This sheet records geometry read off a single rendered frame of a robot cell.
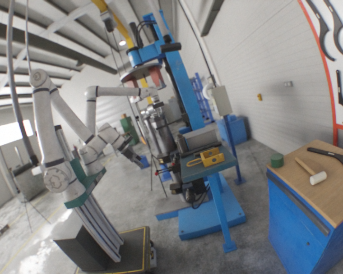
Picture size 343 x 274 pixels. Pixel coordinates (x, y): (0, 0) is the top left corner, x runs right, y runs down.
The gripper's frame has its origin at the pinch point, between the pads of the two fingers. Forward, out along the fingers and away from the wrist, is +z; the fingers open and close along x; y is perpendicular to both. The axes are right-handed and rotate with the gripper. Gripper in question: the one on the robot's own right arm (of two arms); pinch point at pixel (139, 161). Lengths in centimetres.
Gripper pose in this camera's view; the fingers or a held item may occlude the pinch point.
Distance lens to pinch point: 105.8
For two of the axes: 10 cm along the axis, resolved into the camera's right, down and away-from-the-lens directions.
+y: -7.1, 7.1, -0.5
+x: 2.9, 2.2, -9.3
